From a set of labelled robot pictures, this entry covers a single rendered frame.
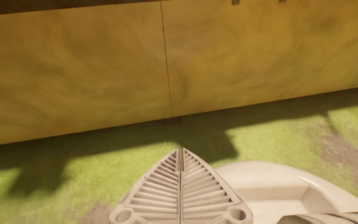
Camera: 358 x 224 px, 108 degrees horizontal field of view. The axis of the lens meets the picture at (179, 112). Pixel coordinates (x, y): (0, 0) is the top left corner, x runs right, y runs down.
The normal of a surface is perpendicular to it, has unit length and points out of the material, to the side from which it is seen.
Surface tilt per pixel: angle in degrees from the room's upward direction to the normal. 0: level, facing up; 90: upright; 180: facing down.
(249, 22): 90
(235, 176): 16
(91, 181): 0
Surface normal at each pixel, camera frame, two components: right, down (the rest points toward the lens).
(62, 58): 0.14, 0.72
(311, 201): -0.92, 0.02
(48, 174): -0.04, -0.70
